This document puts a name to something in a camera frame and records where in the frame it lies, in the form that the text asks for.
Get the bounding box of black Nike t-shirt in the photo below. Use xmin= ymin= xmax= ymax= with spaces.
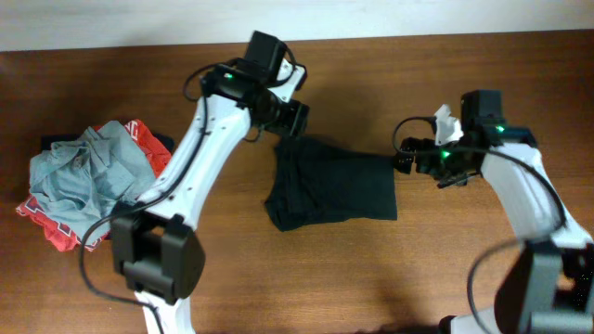
xmin=265 ymin=137 xmax=397 ymax=232

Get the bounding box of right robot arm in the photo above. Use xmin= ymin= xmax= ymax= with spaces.
xmin=393 ymin=90 xmax=593 ymax=333

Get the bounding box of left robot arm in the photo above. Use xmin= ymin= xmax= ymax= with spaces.
xmin=110 ymin=32 xmax=309 ymax=333

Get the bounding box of red printed t-shirt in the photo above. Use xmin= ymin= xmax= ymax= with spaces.
xmin=16 ymin=119 xmax=174 ymax=252

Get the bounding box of grey crumpled t-shirt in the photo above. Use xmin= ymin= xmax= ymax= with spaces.
xmin=28 ymin=120 xmax=159 ymax=246

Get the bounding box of navy blue folded garment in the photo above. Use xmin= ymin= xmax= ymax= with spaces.
xmin=40 ymin=133 xmax=176 ymax=241

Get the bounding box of right black cable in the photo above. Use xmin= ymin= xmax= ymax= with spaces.
xmin=392 ymin=115 xmax=570 ymax=334

